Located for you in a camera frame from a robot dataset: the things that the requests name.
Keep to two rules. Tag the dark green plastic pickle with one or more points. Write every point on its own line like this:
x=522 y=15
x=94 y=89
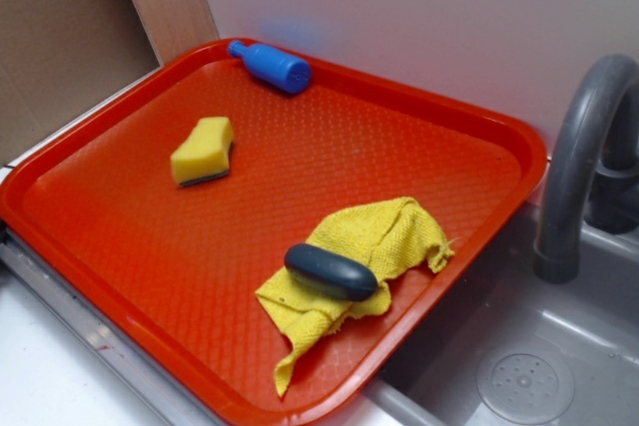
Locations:
x=329 y=273

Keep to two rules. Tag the yellow cloth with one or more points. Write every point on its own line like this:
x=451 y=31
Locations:
x=389 y=238

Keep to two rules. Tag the blue plastic bottle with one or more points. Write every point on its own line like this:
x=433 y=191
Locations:
x=283 y=70

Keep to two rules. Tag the yellow sponge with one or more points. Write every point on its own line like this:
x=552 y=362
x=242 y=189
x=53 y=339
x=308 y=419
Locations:
x=205 y=154

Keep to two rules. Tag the red plastic tray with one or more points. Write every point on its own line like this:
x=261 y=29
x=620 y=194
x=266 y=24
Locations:
x=176 y=268

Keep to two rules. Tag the grey toy sink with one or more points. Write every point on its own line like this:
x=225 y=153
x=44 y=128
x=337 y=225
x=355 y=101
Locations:
x=504 y=347

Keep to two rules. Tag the grey toy faucet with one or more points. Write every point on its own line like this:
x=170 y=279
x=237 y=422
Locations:
x=593 y=174

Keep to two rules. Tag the brown cardboard panel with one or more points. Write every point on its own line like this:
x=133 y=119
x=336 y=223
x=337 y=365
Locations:
x=59 y=59

